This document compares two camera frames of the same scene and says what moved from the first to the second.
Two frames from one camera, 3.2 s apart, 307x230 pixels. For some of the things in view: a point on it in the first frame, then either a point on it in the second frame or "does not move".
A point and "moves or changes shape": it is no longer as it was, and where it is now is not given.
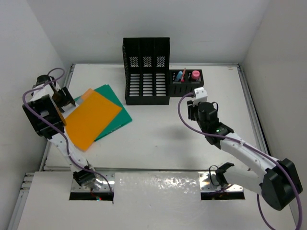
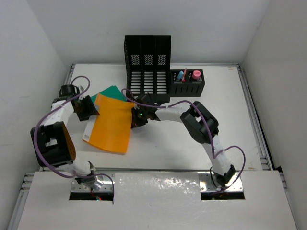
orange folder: [86, 122] moves or changes shape
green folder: [122, 118] to [112, 92]
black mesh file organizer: [146, 67] does not move
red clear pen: [183, 76] does not move
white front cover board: [142, 201] does not move
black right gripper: [191, 109] to [136, 122]
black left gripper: [67, 99] to [91, 110]
